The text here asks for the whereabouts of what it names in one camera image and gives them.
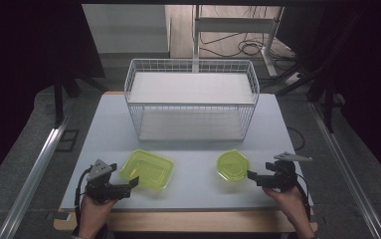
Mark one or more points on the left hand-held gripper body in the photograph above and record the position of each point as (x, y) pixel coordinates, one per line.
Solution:
(99, 182)

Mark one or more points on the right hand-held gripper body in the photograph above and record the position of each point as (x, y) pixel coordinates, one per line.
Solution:
(282, 172)

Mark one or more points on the rectangular yellow-green plastic container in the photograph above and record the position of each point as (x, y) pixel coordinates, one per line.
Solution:
(147, 169)

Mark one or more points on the hexagonal yellow-green plastic container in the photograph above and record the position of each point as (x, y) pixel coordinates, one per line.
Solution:
(233, 165)

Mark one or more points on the person's right hand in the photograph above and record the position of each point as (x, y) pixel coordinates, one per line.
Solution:
(287, 202)

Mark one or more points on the person's left hand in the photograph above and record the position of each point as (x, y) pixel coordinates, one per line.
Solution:
(93, 215)

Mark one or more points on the black metal stand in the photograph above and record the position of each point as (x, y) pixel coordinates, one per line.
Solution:
(62, 96)
(324, 86)

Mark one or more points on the white cabinet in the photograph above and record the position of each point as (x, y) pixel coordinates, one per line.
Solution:
(126, 28)

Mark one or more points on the aluminium rail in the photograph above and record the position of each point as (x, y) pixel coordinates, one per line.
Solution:
(347, 172)
(32, 179)

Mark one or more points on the white metal desk frame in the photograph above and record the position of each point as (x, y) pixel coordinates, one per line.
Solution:
(234, 33)

